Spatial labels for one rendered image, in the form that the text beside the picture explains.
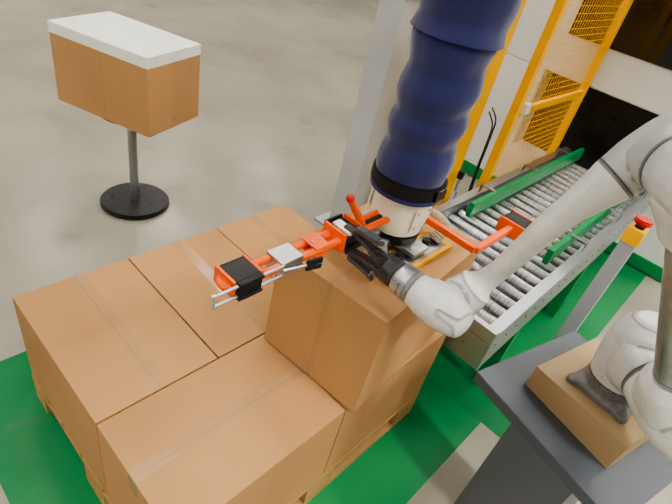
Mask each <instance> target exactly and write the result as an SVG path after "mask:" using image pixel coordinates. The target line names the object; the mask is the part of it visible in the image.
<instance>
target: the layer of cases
mask: <svg viewBox="0 0 672 504"><path fill-rule="evenodd" d="M315 229H316V228H315V227H314V226H312V225H311V224H310V223H309V222H307V221H306V220H305V219H303V218H302V217H301V216H299V215H298V214H297V213H295V212H294V211H293V210H292V209H290V208H289V207H288V206H286V205H283V206H280V207H277V208H274V209H271V210H268V211H265V212H263V213H260V214H257V215H254V216H251V217H248V218H245V219H242V220H239V221H236V222H233V223H230V224H227V225H224V226H221V227H218V228H217V229H212V230H209V231H207V232H204V233H201V234H198V235H195V236H192V237H189V238H186V239H183V240H180V241H177V242H174V243H171V244H168V245H165V246H162V247H159V248H156V249H153V250H151V251H148V252H145V253H142V254H139V255H136V256H133V257H130V258H129V260H128V259H124V260H121V261H118V262H115V263H112V264H109V265H106V266H103V267H100V268H98V269H95V270H92V271H89V272H86V273H83V274H80V275H77V276H74V277H71V278H68V279H65V280H62V281H59V282H56V283H53V284H50V285H47V286H44V287H42V288H39V289H36V290H33V291H30V292H27V293H24V294H21V295H18V296H15V297H13V302H14V306H15V310H16V314H17V318H18V321H19V325H20V329H21V333H22V337H23V340H24V344H25V348H26V352H27V356H28V359H29V363H30V367H31V371H32V374H33V376H34V377H35V379H36V381H37V382H38V384H39V385H40V387H41V389H42V390H43V392H44V394H45V395H46V397H47V398H48V400H49V402H50V403H51V405H52V407H53V408H54V410H55V411H56V413H57V415H58V416H59V418H60V420H61V421H62V423H63V424H64V426H65V428H66V429H67V431H68V433H69V434H70V436H71V437H72V439H73V441H74V442H75V444H76V446H77V447H78V449H79V450H80V452H81V454H82V455H83V457H84V459H85V460H86V462H87V463H88V465H89V467H90V468H91V470H92V472H93V473H94V475H95V476H96V478H97V480H98V481H99V483H100V485H101V486H102V488H103V489H104V491H105V493H106V494H107V495H108V498H109V499H110V501H111V502H112V504H290V503H291V502H292V501H293V500H294V499H295V498H297V497H298V496H299V495H300V494H301V493H302V492H304V491H305V490H306V489H307V488H308V487H309V486H310V485H312V484H313V483H314V482H315V481H316V480H317V479H319V478H320V477H321V476H322V475H323V474H324V473H326V472H327V471H328V470H329V469H330V468H331V467H332V466H334V465H335V464H336V463H337V462H338V461H339V460H341V459H342V458H343V457H344V456H345V455H346V454H348V453H349V452H350V451H351V450H352V449H353V448H354V447H356V446H357V445H358V444H359V443H360V442H361V441H363V440H364V439H365V438H366V437H367V436H368V435H370V434H371V433H372V432H373V431H374V430H375V429H376V428H378V427H379V426H380V425H381V424H382V423H383V422H385V421H386V420H387V419H388V418H389V417H390V416H392V415H393V414H394V413H395V412H396V411H397V410H398V409H400V408H401V407H402V406H403V405H404V404H405V403H407V402H408V401H409V400H410V399H411V398H412V397H414V396H415V395H416V394H417V393H418V392H419V391H420V389H421V387H422V384H423V382H424V380H425V378H426V376H427V374H428V372H429V370H430V368H431V366H432V364H433V362H434V360H435V358H436V356H437V354H438V352H439V350H440V348H441V345H442V343H443V341H444V339H445V337H446V335H444V334H441V333H439V332H437V331H436V332H435V333H434V334H433V335H432V336H431V337H430V338H429V339H428V340H427V341H426V342H425V343H424V344H423V345H422V346H421V347H420V348H419V349H418V350H417V351H416V352H415V353H414V354H413V355H412V356H411V357H410V358H408V359H407V360H406V361H405V362H404V363H403V364H402V365H401V366H400V367H399V368H398V369H397V370H396V371H395V372H394V373H393V374H392V375H391V376H390V377H389V378H388V379H387V380H386V381H385V382H384V383H383V384H382V385H381V386H380V387H379V388H378V389H377V390H376V391H375V392H374V393H373V394H372V395H371V396H370V397H369V398H368V399H367V400H366V401H365V402H364V403H363V404H362V405H361V406H360V407H359V408H358V409H356V410H355V411H354V412H352V411H351V410H349V409H348V408H347V407H346V406H345V405H343V404H342V403H341V402H340V401H339V400H338V399H336V398H335V397H334V396H333V395H332V394H330V393H329V392H328V391H327V390H326V389H324V388H323V387H322V386H321V385H320V384H318V383H317V382H316V381H315V380H314V379H312V378H311V377H310V376H309V375H308V374H306V373H305V372H304V371H303V370H302V369H300V368H299V367H298V366H297V365H296V364H294V363H293V362H292V361H291V360H290V359H288V358H287V357H286V356H285V355H284V354H283V353H281V352H280V351H279V350H278V349H277V348H275V347H274V346H273V345H272V344H271V343H269V342H268V341H267V340H266V339H265V338H264V336H265V331H266V325H267V319H268V313H269V308H270V302H271V296H272V291H273V285H274V281H273V282H271V283H269V284H267V285H265V286H263V287H261V288H262V289H263V291H261V292H259V293H257V294H255V295H253V296H251V297H249V298H246V299H244V300H242V301H240V302H238V300H236V299H234V300H232V301H230V302H228V303H226V304H224V305H221V306H219V307H217V308H215V309H214V310H211V308H210V307H211V301H212V299H211V296H212V295H215V294H218V293H220V292H222V291H221V290H220V289H219V288H218V287H217V286H216V284H215V282H214V281H213V279H214V266H215V265H216V264H218V265H221V264H224V263H226V262H229V261H231V260H234V259H236V258H239V257H241V256H242V254H246V255H247V256H248V257H249V258H250V259H251V260H254V259H256V258H259V257H261V256H264V255H266V253H267V251H268V250H271V249H273V248H276V247H278V246H280V245H283V244H285V243H289V242H291V241H293V240H295V239H297V238H299V237H301V236H303V235H305V234H307V233H309V232H311V231H313V230H315Z"/></svg>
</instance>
